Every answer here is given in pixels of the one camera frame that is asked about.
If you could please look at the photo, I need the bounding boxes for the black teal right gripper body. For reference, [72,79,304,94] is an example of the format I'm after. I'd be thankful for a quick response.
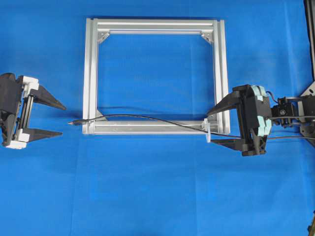
[232,85,272,156]

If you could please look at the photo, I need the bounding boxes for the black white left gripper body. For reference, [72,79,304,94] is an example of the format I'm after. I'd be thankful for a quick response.
[0,73,39,149]

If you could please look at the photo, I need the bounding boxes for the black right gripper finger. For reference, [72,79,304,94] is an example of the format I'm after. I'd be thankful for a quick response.
[211,139,244,151]
[207,91,240,116]

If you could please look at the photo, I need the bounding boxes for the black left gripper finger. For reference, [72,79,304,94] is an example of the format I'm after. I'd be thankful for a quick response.
[31,86,66,110]
[24,128,63,143]

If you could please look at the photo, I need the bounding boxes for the black wire with plug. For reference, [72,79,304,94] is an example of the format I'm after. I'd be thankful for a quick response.
[68,114,315,142]

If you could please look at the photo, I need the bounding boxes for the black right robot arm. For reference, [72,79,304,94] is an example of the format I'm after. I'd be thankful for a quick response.
[207,85,315,156]

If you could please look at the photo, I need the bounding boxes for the white zip tie loop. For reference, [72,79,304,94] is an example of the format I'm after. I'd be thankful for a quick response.
[202,118,211,143]

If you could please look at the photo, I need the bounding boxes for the black metal stand right edge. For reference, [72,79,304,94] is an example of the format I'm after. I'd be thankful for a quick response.
[296,0,315,141]

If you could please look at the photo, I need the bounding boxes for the silver aluminium extrusion frame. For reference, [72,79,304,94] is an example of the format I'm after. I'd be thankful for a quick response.
[82,18,230,135]

